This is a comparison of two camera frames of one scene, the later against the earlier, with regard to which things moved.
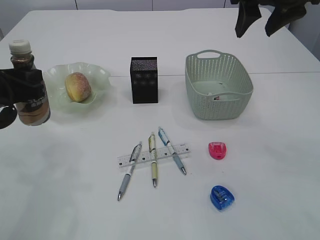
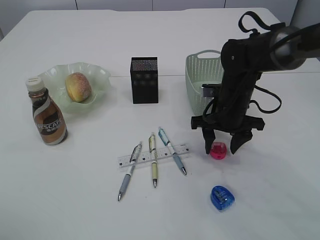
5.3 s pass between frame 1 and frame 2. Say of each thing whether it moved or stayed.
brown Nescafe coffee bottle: moved
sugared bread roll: stayed
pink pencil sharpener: stayed
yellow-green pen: stayed
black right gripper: moved
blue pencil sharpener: stayed
